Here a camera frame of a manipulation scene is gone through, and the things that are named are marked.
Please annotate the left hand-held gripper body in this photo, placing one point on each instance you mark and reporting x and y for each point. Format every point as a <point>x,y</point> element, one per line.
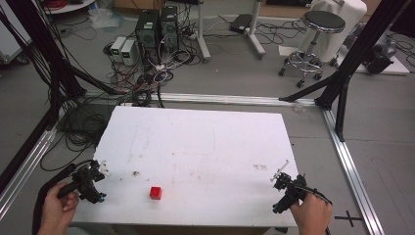
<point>85,182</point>

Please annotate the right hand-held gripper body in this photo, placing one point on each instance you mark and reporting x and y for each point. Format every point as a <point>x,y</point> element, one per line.
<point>291,192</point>

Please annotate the person's right hand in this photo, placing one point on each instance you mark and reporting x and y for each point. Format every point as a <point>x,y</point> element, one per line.
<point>312,215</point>

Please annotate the person's left hand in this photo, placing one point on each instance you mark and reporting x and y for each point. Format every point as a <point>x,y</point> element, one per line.
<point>54,212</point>

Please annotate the red cube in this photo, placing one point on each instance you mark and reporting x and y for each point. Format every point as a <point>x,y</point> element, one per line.
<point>155,193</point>

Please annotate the computer towers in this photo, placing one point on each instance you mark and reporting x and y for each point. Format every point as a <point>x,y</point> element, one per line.
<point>153,75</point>

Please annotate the white bench power supply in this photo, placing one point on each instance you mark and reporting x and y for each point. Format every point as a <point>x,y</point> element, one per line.
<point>128,52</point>
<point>116,47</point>

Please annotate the white table leg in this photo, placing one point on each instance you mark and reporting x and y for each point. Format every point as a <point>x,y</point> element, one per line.
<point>254,32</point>
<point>202,36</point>

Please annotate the black computer tower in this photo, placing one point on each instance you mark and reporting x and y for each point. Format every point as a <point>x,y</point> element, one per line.
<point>147,29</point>
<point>169,26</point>

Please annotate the black device on board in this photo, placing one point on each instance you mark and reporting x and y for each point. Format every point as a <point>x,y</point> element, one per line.
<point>378,60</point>

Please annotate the clear plastic bag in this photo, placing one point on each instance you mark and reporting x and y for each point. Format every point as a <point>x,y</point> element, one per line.
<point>104,18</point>

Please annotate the flat black box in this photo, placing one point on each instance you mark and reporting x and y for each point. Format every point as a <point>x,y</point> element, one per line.
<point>240,23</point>

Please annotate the black round chrome stool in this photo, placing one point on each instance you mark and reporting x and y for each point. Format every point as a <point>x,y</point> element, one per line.
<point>321,23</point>

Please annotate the white cabinet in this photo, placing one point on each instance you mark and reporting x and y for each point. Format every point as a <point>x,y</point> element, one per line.
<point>11,42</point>

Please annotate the white floor board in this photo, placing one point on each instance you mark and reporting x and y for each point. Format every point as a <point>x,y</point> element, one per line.
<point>398,67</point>

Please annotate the white round table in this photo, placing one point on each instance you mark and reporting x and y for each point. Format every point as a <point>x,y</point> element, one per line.
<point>70,6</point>

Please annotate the white covered object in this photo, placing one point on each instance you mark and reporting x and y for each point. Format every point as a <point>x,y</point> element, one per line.
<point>352,13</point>

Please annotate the aluminium floor rail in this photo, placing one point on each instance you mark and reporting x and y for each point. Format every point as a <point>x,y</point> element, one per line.
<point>26,169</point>
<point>228,98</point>
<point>354,176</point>

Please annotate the black metal frame post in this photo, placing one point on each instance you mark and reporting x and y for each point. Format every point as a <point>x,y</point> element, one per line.
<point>42,49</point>
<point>359,49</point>

